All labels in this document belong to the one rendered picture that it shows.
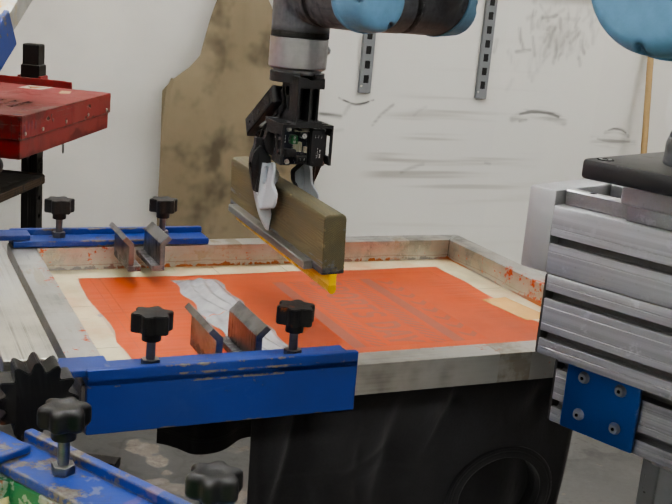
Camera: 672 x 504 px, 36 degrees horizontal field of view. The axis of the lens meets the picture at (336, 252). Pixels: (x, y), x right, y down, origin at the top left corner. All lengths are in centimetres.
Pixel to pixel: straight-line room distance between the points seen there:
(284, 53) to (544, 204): 40
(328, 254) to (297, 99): 20
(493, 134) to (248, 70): 103
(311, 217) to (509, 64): 273
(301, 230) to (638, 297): 44
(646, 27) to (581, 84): 325
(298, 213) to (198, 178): 211
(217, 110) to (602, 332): 245
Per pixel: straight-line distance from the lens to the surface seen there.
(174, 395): 109
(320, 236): 124
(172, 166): 338
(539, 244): 112
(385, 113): 370
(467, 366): 124
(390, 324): 143
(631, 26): 91
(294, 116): 130
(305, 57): 131
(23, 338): 105
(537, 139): 406
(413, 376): 121
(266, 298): 150
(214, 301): 146
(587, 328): 110
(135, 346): 128
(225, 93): 341
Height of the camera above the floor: 139
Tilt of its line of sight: 14 degrees down
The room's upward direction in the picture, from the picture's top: 5 degrees clockwise
